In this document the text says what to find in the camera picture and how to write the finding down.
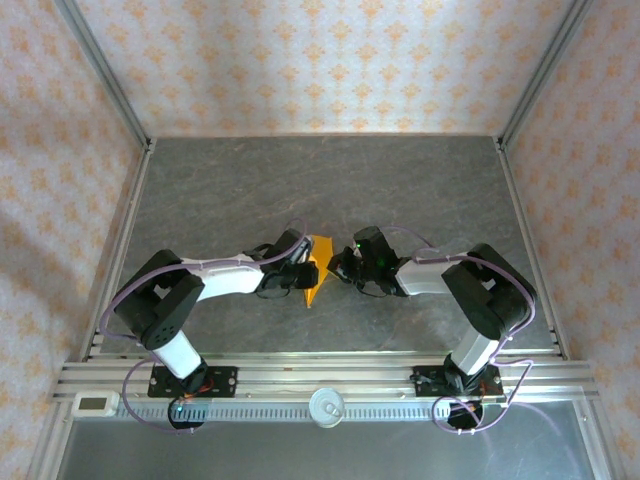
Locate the orange paper sheet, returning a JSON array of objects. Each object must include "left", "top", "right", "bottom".
[{"left": 302, "top": 233, "right": 336, "bottom": 308}]

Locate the grey metal panel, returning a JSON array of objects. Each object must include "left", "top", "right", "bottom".
[{"left": 54, "top": 399, "right": 601, "bottom": 480}]

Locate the white digital timer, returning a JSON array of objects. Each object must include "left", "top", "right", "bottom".
[{"left": 69, "top": 391, "right": 121, "bottom": 419}]

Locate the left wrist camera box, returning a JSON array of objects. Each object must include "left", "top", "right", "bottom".
[{"left": 272, "top": 228, "right": 316, "bottom": 264}]

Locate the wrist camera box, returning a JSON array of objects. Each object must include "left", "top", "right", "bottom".
[
  {"left": 272, "top": 228, "right": 316, "bottom": 264},
  {"left": 349, "top": 226, "right": 399, "bottom": 271}
]

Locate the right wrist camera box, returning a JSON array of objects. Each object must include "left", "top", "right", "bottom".
[{"left": 349, "top": 226, "right": 399, "bottom": 271}]

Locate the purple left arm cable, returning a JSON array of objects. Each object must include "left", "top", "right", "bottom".
[{"left": 99, "top": 217, "right": 309, "bottom": 435}]

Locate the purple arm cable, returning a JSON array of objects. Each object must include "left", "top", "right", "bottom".
[
  {"left": 99, "top": 217, "right": 309, "bottom": 435},
  {"left": 382, "top": 226, "right": 540, "bottom": 435}
]

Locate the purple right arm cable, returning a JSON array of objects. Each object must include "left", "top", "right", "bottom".
[{"left": 382, "top": 226, "right": 540, "bottom": 435}]

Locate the aluminium mounting rail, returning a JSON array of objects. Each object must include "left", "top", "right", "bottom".
[{"left": 49, "top": 352, "right": 599, "bottom": 404}]

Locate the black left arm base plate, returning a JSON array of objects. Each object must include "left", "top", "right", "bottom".
[{"left": 148, "top": 366, "right": 240, "bottom": 400}]

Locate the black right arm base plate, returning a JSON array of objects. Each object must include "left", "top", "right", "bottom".
[{"left": 412, "top": 366, "right": 503, "bottom": 400}]

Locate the slotted grey cable duct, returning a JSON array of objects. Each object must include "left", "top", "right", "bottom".
[{"left": 112, "top": 402, "right": 484, "bottom": 424}]

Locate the aluminium side rail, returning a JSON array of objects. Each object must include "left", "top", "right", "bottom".
[
  {"left": 494, "top": 137, "right": 571, "bottom": 361},
  {"left": 82, "top": 139, "right": 157, "bottom": 361}
]

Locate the aluminium frame post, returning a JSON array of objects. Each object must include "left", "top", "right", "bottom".
[
  {"left": 494, "top": 0, "right": 594, "bottom": 150},
  {"left": 53, "top": 0, "right": 156, "bottom": 151}
]

